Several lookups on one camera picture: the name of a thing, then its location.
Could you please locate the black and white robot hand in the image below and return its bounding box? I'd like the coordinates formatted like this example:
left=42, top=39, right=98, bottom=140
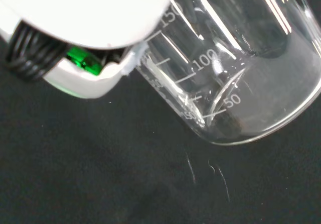
left=0, top=0, right=182, bottom=99

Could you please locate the black bench cloth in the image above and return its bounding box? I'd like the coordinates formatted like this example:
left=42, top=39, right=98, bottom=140
left=0, top=0, right=321, bottom=224

